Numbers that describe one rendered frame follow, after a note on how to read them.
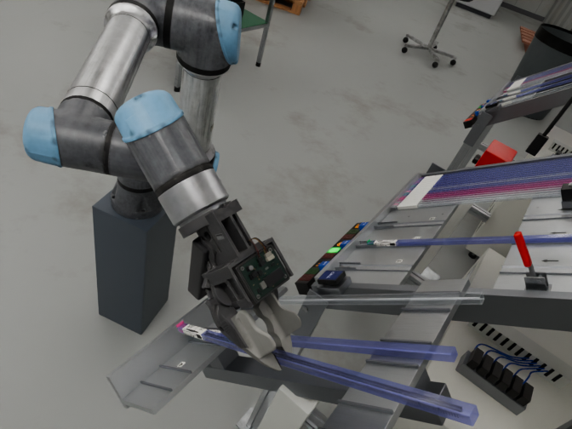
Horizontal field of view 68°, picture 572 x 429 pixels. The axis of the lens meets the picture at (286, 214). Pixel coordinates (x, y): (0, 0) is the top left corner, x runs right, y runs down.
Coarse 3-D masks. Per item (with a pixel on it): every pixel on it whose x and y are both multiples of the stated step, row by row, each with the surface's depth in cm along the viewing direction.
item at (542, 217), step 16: (528, 208) 99; (544, 208) 96; (560, 208) 94; (528, 224) 92; (544, 224) 90; (560, 224) 88; (512, 256) 83; (544, 256) 79; (560, 256) 78; (512, 272) 78; (560, 272) 73; (496, 288) 75; (512, 288) 74; (560, 288) 70
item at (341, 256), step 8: (416, 176) 142; (408, 184) 138; (400, 192) 133; (392, 200) 129; (384, 208) 125; (376, 216) 121; (384, 216) 124; (368, 224) 118; (376, 224) 120; (360, 232) 114; (368, 232) 116; (352, 240) 111; (360, 240) 113; (344, 248) 109; (352, 248) 110; (336, 256) 105; (344, 256) 107; (328, 264) 103; (336, 264) 104; (320, 272) 100
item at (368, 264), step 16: (432, 208) 118; (448, 208) 115; (384, 224) 119; (400, 224) 116; (416, 224) 112; (432, 224) 109; (352, 256) 107; (368, 256) 104; (384, 256) 102; (400, 256) 99; (416, 256) 96; (352, 272) 99; (368, 272) 97; (384, 272) 94; (400, 272) 92
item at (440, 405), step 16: (208, 336) 65; (224, 336) 63; (272, 352) 54; (288, 352) 53; (304, 368) 49; (320, 368) 48; (336, 368) 47; (352, 384) 44; (368, 384) 43; (384, 384) 42; (400, 384) 41; (400, 400) 40; (416, 400) 38; (432, 400) 38; (448, 400) 37; (448, 416) 36; (464, 416) 35
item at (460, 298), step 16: (288, 304) 78; (304, 304) 75; (320, 304) 72; (336, 304) 70; (352, 304) 68; (368, 304) 66; (384, 304) 64; (400, 304) 62; (416, 304) 60; (432, 304) 59; (448, 304) 57; (464, 304) 56; (480, 304) 54
